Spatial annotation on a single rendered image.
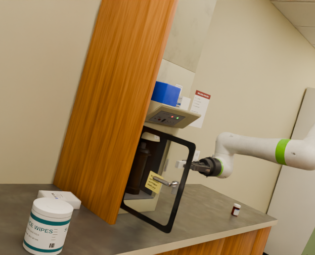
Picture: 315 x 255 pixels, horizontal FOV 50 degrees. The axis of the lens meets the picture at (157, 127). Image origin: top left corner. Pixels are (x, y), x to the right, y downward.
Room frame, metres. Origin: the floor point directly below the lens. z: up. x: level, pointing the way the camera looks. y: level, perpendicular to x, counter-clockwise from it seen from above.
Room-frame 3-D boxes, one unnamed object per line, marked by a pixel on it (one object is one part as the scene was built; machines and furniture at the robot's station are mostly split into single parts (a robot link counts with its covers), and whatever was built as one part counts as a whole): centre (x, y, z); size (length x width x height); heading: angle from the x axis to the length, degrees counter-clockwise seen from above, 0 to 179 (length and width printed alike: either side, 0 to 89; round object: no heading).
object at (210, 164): (1.55, -0.25, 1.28); 0.09 x 0.08 x 0.07; 139
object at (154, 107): (1.63, -0.05, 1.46); 0.32 x 0.11 x 0.10; 139
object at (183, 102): (1.66, -0.08, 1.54); 0.05 x 0.05 x 0.06; 35
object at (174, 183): (1.39, -0.09, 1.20); 0.10 x 0.05 x 0.03; 56
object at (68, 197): (1.49, 0.34, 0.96); 0.16 x 0.12 x 0.04; 130
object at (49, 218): (1.08, 0.26, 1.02); 0.13 x 0.13 x 0.15
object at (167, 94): (1.55, 0.01, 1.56); 0.10 x 0.10 x 0.09; 49
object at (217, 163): (1.61, -0.30, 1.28); 0.09 x 0.06 x 0.12; 49
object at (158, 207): (1.45, -0.05, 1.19); 0.30 x 0.01 x 0.40; 56
